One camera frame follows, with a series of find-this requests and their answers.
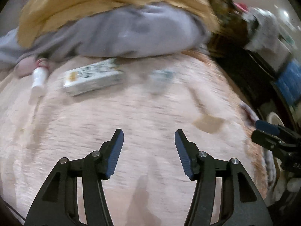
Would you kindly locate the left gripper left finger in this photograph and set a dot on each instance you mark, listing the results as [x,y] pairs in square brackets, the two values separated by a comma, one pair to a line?
[56,202]

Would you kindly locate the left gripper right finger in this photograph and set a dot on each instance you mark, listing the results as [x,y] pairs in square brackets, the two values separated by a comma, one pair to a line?
[241,202]

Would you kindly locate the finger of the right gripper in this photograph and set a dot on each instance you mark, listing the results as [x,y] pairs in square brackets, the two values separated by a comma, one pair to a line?
[267,127]
[265,140]

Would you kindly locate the white trash bucket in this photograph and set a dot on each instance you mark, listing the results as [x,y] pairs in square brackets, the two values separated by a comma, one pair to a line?
[274,119]

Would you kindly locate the brown white fleece blanket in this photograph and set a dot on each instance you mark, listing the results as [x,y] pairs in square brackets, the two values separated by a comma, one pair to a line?
[259,148]

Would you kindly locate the pink embroidered bedspread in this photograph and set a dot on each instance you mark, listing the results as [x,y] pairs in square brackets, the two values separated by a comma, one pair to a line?
[159,96]

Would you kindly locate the white plastic bag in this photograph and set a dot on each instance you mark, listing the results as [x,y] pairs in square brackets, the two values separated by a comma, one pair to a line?
[263,30]

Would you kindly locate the wooden baby crib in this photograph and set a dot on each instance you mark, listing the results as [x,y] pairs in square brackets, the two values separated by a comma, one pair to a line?
[232,33]

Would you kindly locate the small white bottle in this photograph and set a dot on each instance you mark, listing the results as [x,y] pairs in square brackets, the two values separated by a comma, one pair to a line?
[40,76]

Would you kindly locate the green white milk carton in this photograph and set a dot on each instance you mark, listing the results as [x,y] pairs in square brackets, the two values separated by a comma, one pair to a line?
[92,77]

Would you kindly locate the grey blue quilt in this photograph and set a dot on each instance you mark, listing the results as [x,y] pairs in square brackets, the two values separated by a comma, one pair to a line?
[129,32]

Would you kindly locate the yellow ruffled pillow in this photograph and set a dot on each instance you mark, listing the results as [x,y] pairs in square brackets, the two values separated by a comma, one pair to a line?
[38,17]

